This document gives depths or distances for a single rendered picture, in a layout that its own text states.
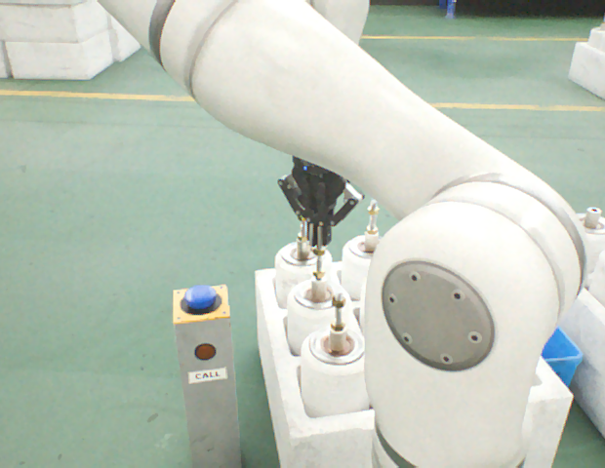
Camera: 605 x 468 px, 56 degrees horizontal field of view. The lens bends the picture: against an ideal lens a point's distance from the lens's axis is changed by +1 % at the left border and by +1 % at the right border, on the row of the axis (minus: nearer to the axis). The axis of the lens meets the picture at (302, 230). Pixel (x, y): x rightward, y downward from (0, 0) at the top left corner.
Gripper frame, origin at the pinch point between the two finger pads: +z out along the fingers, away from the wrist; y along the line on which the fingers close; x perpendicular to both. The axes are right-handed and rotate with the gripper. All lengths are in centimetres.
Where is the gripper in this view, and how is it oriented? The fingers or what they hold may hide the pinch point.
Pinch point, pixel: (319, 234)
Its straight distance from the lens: 80.4
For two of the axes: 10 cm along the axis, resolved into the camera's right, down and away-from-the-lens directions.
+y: 8.4, 2.6, -4.8
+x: 5.4, -4.0, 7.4
